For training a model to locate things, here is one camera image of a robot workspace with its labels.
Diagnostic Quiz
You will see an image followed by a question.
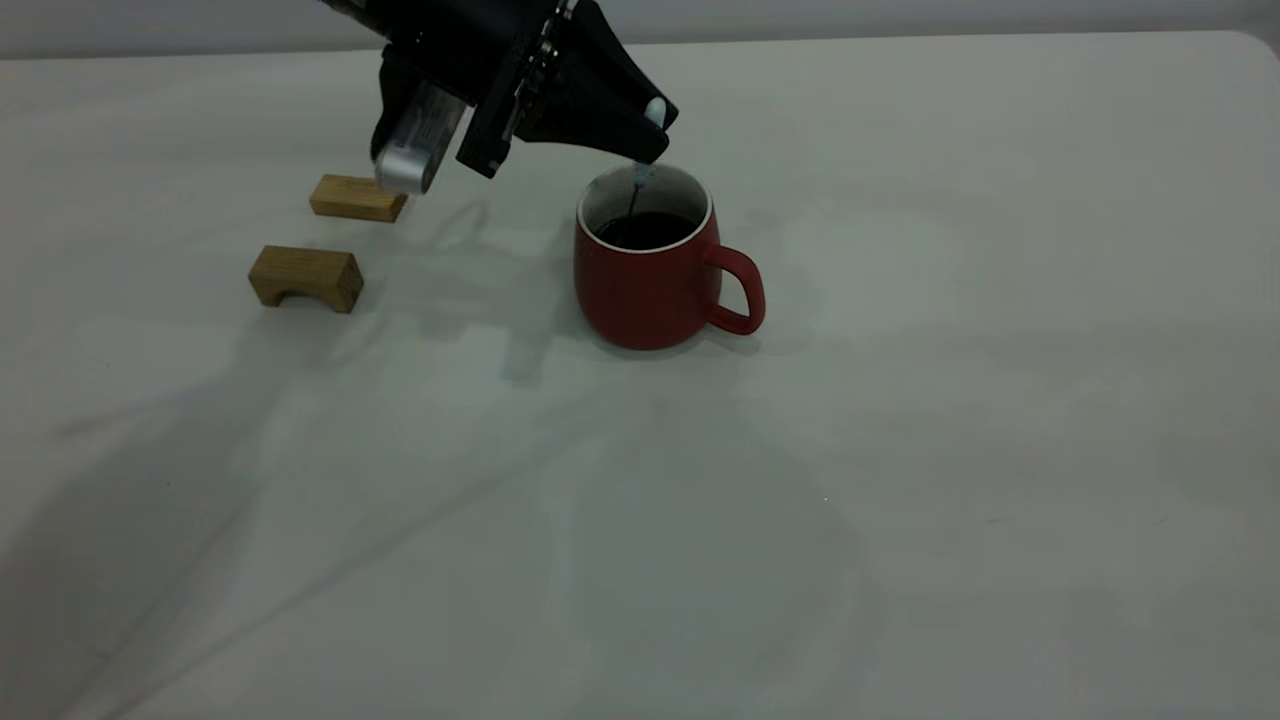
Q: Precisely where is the red ceramic mug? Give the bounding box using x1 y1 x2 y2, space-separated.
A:
573 163 767 352

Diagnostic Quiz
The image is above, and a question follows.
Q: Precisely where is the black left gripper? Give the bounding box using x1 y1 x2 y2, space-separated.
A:
378 0 681 181

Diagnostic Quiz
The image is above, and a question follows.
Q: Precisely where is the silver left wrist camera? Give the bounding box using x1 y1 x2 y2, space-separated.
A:
371 50 473 195

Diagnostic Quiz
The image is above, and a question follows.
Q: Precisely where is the flat wooden block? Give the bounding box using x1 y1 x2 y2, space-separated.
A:
309 174 409 224

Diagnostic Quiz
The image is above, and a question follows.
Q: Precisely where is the arched wooden block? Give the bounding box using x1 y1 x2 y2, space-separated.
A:
248 245 365 315

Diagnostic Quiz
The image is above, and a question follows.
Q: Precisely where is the pale blue handled spoon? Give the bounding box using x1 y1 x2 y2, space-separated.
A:
625 97 669 223

